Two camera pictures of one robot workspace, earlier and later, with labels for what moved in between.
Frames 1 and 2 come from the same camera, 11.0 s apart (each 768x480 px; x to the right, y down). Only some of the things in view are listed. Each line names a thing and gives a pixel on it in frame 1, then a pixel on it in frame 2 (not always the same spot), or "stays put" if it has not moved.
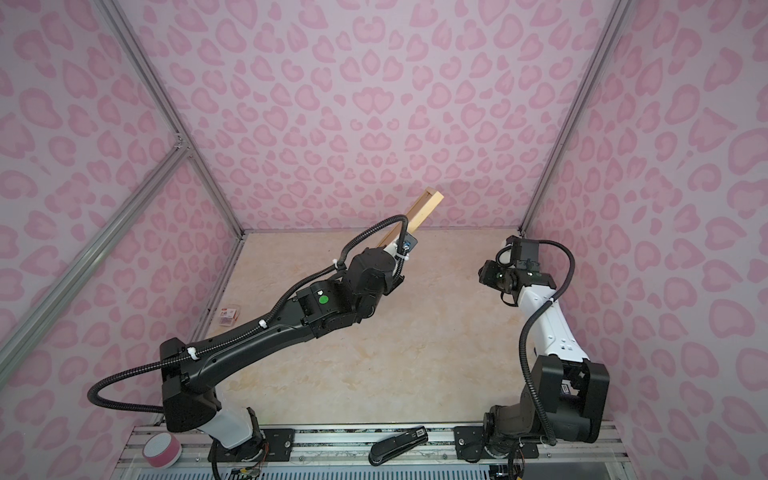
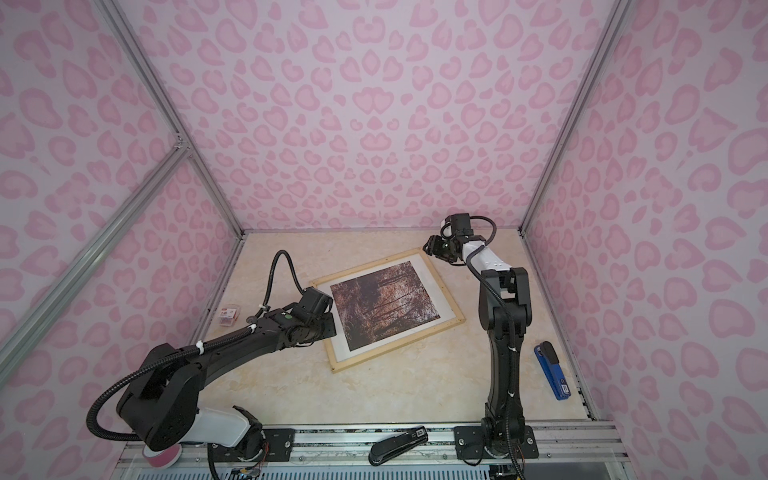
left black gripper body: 393,283 -> 322,329
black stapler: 396,444 stays put
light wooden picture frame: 417,214 -> 366,355
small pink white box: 229,315 stays put
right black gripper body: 497,276 -> 444,249
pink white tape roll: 162,450 stays put
